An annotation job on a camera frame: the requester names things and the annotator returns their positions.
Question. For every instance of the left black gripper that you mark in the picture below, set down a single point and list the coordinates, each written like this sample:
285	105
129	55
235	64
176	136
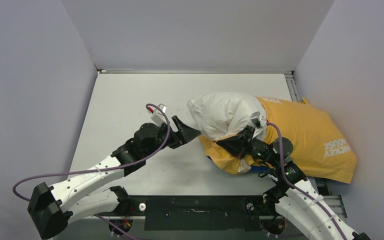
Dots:
184	134

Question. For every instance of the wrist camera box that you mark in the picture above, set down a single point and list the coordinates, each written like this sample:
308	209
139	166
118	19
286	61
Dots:
258	122
157	116

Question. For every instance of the yellow and blue pillowcase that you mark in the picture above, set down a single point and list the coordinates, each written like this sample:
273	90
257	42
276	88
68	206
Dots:
319	148

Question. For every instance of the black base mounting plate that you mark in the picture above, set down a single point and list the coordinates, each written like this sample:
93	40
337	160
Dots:
200	213

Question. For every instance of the white pillow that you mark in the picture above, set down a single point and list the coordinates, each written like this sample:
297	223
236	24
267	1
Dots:
219	115

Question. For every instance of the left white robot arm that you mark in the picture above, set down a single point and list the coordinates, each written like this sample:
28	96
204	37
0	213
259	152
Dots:
53	207

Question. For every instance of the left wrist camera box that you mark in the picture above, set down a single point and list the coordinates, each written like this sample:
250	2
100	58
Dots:
157	116

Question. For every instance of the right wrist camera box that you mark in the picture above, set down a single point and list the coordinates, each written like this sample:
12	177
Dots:
258	122

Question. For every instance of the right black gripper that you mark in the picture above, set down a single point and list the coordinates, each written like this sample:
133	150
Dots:
239	144

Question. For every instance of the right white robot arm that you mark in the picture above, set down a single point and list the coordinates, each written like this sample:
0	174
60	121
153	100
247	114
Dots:
293	195

